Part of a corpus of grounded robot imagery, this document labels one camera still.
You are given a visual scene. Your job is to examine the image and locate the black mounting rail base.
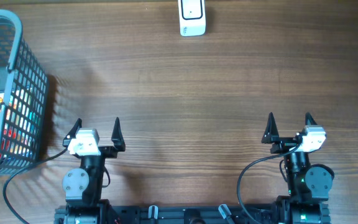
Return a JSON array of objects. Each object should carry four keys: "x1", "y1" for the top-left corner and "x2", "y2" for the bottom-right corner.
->
[{"x1": 53, "y1": 203, "x2": 331, "y2": 224}]

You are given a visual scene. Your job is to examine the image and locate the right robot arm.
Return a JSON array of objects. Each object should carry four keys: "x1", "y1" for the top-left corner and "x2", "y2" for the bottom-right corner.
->
[{"x1": 261, "y1": 113, "x2": 334, "y2": 224}]

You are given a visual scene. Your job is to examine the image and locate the black cable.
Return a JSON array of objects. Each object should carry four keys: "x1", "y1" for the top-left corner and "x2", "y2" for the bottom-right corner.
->
[
  {"x1": 236, "y1": 144, "x2": 303, "y2": 224},
  {"x1": 2, "y1": 147, "x2": 70, "y2": 224}
]

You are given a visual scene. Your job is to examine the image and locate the grey plastic shopping basket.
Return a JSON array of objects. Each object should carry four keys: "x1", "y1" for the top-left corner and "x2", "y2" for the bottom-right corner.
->
[{"x1": 0, "y1": 9, "x2": 49, "y2": 175}]

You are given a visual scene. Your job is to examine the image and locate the white barcode scanner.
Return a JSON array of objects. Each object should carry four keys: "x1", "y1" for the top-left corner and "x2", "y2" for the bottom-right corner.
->
[{"x1": 178, "y1": 0, "x2": 206, "y2": 37}]

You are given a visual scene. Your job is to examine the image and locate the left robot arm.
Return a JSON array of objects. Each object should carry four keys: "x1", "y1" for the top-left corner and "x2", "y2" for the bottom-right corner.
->
[{"x1": 54, "y1": 118, "x2": 126, "y2": 224}]

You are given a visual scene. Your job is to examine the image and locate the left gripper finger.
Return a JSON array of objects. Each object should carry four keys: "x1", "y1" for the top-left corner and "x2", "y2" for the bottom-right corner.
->
[
  {"x1": 62, "y1": 118, "x2": 82, "y2": 147},
  {"x1": 111, "y1": 117, "x2": 126, "y2": 152}
]

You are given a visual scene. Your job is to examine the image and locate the right black cable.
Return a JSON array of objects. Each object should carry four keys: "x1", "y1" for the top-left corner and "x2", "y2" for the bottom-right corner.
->
[{"x1": 236, "y1": 144, "x2": 303, "y2": 224}]

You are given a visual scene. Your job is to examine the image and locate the left black cable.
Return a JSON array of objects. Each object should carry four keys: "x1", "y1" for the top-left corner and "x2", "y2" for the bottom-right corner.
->
[{"x1": 2, "y1": 147, "x2": 70, "y2": 224}]

